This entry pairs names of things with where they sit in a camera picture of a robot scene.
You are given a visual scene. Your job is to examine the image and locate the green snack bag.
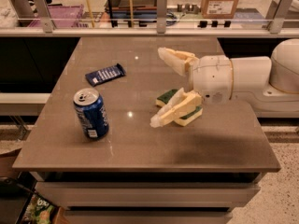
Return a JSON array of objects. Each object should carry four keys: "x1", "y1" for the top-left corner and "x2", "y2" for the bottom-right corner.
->
[{"x1": 20, "y1": 195, "x2": 56, "y2": 224}]

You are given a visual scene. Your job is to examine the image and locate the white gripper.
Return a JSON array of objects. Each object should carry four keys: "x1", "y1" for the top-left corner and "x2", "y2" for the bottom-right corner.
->
[{"x1": 149, "y1": 47, "x2": 234, "y2": 129}]

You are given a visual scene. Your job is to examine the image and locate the cardboard box with label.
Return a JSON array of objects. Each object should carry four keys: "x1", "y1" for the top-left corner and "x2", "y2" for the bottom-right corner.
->
[{"x1": 201, "y1": 0, "x2": 239, "y2": 19}]

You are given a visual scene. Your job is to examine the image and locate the white drawer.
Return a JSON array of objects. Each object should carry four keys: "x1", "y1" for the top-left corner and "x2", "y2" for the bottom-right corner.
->
[
  {"x1": 36, "y1": 182, "x2": 260, "y2": 208},
  {"x1": 65, "y1": 211, "x2": 233, "y2": 224}
]

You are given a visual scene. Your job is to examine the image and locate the blue pepsi can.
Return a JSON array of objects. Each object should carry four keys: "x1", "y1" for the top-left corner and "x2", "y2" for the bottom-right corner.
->
[{"x1": 73, "y1": 88, "x2": 109, "y2": 139}]

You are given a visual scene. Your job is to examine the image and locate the green yellow sponge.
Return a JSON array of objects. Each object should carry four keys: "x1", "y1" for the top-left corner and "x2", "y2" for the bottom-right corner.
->
[{"x1": 155, "y1": 88, "x2": 204, "y2": 127}]

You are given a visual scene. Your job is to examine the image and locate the left metal railing bracket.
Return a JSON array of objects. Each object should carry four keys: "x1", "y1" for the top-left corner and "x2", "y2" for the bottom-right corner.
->
[{"x1": 33, "y1": 0, "x2": 54, "y2": 33}]

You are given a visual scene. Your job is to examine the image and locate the purple plastic crate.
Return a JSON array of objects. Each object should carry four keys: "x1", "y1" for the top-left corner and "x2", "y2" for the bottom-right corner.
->
[{"x1": 27, "y1": 5, "x2": 85, "y2": 29}]

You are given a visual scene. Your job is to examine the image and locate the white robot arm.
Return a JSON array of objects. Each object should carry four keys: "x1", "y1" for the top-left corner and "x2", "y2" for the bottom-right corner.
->
[{"x1": 150, "y1": 39, "x2": 299, "y2": 128}]

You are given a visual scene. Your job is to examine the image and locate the lower white drawer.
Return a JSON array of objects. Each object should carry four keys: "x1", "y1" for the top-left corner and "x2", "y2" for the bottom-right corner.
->
[{"x1": 65, "y1": 211, "x2": 233, "y2": 224}]

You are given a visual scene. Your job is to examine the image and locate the blue snack bar wrapper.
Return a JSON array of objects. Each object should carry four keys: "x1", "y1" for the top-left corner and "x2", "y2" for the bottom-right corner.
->
[{"x1": 85, "y1": 63, "x2": 126, "y2": 87}]

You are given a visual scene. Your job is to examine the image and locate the middle metal railing bracket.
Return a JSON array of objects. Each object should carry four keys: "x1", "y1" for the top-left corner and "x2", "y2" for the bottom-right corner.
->
[{"x1": 157, "y1": 0, "x2": 167, "y2": 34}]

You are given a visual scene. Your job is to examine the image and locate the upper white drawer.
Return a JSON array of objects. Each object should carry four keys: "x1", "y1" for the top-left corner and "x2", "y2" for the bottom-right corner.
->
[{"x1": 36, "y1": 182, "x2": 260, "y2": 208}]

